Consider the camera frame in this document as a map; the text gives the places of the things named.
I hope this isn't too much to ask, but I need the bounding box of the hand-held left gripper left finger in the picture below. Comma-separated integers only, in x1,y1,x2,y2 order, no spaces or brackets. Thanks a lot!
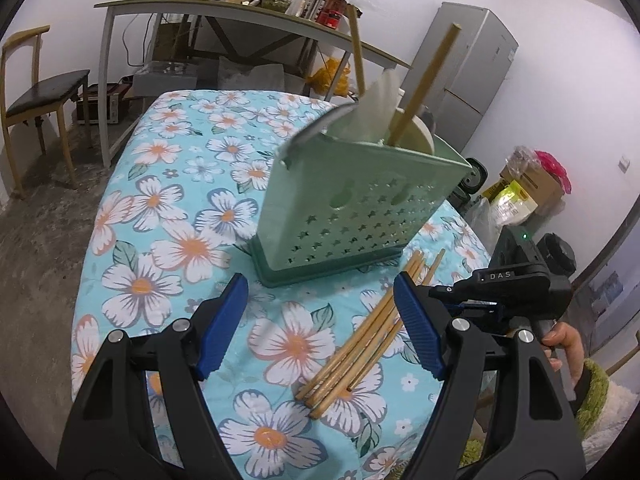
57,273,249,480

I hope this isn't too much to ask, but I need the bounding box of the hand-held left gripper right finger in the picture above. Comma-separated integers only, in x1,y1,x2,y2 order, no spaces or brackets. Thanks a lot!
393,272,586,480

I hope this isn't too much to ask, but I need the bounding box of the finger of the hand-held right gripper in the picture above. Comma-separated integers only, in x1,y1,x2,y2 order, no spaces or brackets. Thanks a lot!
462,304,516,336
429,284,488,307

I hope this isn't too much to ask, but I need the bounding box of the pile of bamboo chopsticks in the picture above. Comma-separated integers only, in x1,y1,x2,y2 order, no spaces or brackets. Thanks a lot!
295,247,447,421

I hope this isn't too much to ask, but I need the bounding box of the green plastic utensil holder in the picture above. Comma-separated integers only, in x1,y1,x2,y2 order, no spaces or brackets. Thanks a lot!
249,107,473,288

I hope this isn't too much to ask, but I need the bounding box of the white plastic rice spoon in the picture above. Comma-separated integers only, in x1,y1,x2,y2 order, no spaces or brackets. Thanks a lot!
340,70,403,143

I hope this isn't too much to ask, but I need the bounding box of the single bamboo chopstick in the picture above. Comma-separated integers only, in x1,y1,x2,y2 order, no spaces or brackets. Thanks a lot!
350,5,368,106
387,22,462,146

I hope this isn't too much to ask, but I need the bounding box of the person's right hand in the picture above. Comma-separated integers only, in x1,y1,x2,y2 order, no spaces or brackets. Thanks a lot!
542,322,586,386

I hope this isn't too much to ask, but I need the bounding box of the yellow green rice bag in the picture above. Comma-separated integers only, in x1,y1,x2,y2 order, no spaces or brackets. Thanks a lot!
487,180,538,221

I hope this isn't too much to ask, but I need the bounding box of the large open cardboard box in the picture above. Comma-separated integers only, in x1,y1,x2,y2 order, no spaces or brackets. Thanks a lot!
500,147,566,206

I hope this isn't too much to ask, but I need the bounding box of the floral turquoise quilt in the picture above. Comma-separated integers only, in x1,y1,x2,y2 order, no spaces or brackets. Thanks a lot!
70,89,493,480

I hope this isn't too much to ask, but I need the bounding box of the pink plastic bag bundle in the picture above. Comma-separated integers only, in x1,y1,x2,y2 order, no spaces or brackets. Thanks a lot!
535,150,571,193

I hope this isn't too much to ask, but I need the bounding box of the black rice cooker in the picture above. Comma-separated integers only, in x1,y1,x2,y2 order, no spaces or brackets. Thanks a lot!
452,157,488,196

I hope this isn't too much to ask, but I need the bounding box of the clear crumpled plastic wrap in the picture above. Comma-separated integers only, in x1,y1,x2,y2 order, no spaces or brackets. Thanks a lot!
505,145,538,176

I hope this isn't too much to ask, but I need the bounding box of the green fuzzy cushion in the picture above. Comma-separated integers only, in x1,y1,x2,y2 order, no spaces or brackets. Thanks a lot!
575,360,640,480

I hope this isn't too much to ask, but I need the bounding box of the pale yellow plastic spoon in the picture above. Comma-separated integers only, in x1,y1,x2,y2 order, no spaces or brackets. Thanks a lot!
387,105,435,156

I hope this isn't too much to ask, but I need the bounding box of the silver refrigerator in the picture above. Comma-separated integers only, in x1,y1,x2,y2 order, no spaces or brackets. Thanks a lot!
400,2,519,143

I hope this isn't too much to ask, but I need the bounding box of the yellow plastic bag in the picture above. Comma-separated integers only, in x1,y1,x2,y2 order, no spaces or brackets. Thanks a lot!
307,57,356,98

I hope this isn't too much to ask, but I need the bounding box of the silver black tool case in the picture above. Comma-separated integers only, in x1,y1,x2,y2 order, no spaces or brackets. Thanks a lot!
75,82,133,125

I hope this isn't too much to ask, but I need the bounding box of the clear plastic wrapped bundle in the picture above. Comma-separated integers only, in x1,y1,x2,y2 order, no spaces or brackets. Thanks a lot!
217,56,303,97

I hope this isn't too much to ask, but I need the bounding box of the grey storage box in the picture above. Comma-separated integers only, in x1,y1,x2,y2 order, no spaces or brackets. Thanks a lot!
132,62,201,97

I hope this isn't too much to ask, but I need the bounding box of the grey metal desk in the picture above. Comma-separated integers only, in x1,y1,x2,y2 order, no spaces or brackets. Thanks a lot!
94,0,412,168

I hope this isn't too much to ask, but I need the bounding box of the brown cardboard box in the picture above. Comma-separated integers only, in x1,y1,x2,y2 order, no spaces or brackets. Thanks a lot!
152,20,196,63

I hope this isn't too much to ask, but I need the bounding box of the wooden chair with black seat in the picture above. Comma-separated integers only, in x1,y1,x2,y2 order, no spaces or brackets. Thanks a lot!
0,25,91,200

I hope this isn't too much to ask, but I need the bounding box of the red cooking oil bottle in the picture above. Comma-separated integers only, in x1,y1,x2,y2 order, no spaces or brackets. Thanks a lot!
317,0,348,31

